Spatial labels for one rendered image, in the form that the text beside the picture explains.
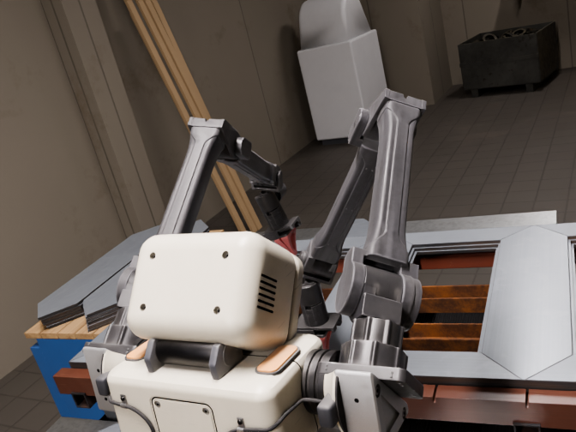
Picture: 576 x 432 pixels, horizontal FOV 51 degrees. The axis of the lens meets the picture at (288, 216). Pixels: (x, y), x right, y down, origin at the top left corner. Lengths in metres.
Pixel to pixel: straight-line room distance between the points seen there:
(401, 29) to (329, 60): 1.39
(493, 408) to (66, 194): 3.41
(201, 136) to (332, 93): 5.44
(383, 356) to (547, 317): 0.79
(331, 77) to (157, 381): 5.88
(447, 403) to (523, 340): 0.23
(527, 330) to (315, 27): 5.47
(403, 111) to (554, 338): 0.65
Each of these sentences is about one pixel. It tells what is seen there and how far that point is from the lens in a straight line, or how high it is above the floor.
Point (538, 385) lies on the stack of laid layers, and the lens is 1.34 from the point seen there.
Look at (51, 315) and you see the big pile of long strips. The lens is 2.26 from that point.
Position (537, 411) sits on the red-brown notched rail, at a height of 0.80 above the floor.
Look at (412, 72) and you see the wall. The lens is 7.70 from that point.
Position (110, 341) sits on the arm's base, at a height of 1.22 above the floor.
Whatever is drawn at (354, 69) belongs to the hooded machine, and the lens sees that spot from 6.45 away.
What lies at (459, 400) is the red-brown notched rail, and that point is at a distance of 1.33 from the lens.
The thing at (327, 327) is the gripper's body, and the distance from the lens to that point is 1.40.
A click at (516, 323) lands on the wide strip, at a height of 0.84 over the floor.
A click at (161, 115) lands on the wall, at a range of 5.03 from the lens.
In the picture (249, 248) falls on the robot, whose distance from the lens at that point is 0.78.
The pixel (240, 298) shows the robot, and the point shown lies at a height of 1.33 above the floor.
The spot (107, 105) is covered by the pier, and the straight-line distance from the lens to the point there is 4.38.
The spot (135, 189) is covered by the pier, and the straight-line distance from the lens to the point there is 4.47.
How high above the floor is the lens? 1.66
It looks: 20 degrees down
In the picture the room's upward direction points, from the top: 15 degrees counter-clockwise
